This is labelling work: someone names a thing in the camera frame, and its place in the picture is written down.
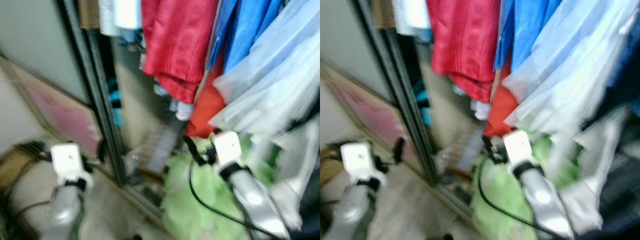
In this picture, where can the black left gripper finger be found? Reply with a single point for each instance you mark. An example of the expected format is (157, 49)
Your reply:
(398, 149)
(101, 150)

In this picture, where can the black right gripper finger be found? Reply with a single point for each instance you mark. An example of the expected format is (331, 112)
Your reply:
(191, 147)
(487, 144)

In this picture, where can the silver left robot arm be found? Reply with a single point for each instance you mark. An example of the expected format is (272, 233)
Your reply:
(356, 210)
(65, 210)

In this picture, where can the clear plastic box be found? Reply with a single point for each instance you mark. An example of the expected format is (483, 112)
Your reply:
(157, 145)
(462, 145)

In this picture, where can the orange garment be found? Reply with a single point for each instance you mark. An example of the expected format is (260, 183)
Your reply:
(205, 110)
(500, 112)

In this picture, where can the small white cloth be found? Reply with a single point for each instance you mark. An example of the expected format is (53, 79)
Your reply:
(481, 110)
(182, 111)

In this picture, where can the pink framed board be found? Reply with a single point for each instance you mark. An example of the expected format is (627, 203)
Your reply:
(372, 112)
(55, 107)

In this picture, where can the light green cloth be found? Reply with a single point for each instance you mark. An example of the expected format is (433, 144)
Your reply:
(500, 205)
(195, 205)

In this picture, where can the blue black striped cloth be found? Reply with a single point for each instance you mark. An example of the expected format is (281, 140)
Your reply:
(115, 100)
(423, 102)

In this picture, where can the brown woven basket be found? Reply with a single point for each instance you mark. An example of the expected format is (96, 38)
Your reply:
(330, 167)
(17, 167)

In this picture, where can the dark navy garment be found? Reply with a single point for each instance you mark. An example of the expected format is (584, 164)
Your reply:
(625, 190)
(312, 210)

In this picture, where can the white plastic bag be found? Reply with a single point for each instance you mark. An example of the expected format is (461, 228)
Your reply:
(590, 170)
(295, 165)

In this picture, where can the red hanging garment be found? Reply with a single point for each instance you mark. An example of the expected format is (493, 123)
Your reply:
(462, 45)
(175, 45)

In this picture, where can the translucent pale blue garment cover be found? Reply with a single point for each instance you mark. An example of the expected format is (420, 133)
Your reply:
(280, 85)
(570, 80)

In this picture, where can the blue hanging garment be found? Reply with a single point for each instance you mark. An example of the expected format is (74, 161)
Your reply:
(530, 30)
(245, 30)

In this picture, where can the grey sliding wardrobe door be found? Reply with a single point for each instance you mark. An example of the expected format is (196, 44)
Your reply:
(40, 40)
(350, 35)

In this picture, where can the white hanging garment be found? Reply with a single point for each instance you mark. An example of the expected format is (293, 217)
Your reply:
(122, 15)
(412, 15)

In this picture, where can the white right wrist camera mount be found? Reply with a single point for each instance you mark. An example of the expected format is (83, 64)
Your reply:
(517, 147)
(227, 147)

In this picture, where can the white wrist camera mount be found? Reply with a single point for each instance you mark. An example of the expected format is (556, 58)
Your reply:
(227, 147)
(67, 160)
(517, 147)
(357, 160)

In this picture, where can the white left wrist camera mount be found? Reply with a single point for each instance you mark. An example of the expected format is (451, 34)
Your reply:
(67, 160)
(357, 160)

